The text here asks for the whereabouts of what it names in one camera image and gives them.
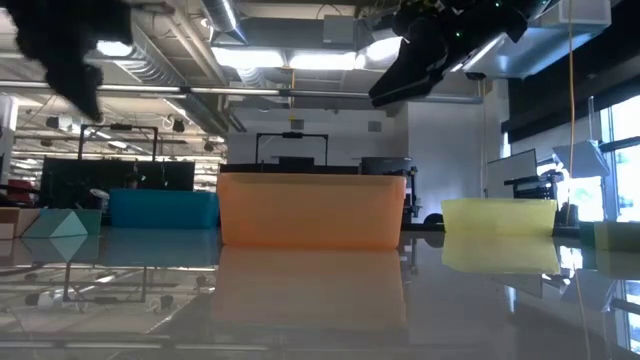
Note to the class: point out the red object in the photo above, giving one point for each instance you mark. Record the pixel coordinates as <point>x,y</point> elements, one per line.
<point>20,192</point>

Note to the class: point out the silver ventilation duct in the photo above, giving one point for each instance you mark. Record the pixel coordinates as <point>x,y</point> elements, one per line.
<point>222,17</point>

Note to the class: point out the black metal gantry frame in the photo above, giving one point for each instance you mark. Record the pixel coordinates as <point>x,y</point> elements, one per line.
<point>120,127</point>
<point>292,135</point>

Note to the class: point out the horizontal metal pipe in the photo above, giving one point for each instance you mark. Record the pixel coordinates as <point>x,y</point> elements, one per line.
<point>235,91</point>

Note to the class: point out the small black monitor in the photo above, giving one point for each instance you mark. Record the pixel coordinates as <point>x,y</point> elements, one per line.
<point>385,166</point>

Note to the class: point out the yellow-green block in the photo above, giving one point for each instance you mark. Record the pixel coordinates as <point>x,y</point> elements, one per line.
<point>620,235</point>

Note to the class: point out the wide black monitor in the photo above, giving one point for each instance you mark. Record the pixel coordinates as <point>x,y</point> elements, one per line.
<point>75,182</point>

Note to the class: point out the grey ceiling box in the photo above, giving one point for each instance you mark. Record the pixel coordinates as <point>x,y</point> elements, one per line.
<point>339,30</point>

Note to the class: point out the black desk equipment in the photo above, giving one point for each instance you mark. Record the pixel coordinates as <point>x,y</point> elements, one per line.
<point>535,190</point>

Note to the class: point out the yellow plastic bin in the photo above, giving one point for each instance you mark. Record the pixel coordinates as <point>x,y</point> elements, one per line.
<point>500,217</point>

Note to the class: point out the blue plastic bin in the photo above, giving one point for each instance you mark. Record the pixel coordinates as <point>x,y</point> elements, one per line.
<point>160,210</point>

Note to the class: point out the black stand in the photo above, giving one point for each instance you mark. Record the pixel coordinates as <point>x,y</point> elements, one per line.
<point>412,195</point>

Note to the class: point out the teal block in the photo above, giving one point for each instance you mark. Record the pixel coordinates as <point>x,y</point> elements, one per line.
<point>92,220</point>

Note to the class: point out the ribbed silver duct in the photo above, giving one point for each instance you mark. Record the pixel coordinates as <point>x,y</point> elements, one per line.
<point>150,65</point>

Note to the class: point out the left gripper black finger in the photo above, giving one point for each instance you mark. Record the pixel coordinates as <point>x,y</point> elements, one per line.
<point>75,85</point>

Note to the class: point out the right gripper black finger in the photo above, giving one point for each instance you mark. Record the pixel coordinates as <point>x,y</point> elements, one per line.
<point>412,77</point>

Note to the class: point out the ceiling light panel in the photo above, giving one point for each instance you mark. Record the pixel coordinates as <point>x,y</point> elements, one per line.
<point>322,61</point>
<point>247,57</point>

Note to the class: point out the orange plastic bin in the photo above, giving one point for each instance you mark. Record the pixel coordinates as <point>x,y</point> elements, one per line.
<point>310,210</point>

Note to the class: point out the white screen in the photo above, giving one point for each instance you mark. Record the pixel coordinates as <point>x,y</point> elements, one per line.
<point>510,172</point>

